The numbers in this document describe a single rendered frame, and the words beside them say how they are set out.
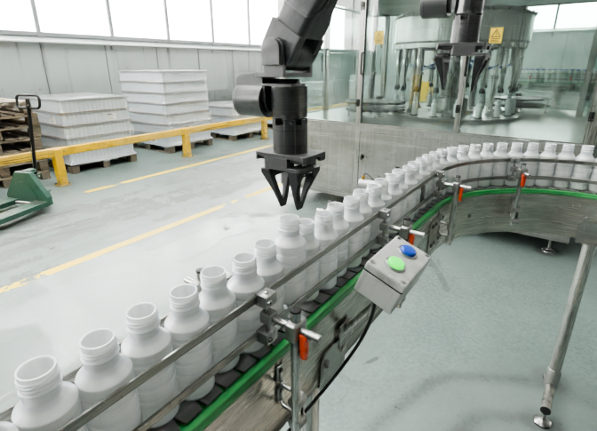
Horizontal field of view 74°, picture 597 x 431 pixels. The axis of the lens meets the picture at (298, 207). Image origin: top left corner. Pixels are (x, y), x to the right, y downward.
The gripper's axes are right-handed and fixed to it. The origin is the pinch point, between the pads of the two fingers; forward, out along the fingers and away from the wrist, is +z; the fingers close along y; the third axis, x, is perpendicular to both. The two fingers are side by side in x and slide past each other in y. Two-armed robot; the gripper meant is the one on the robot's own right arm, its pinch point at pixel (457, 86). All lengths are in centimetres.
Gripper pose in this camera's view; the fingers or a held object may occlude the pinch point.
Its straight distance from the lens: 100.0
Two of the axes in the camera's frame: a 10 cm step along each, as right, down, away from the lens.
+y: -8.2, -2.1, 5.3
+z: -0.1, 9.4, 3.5
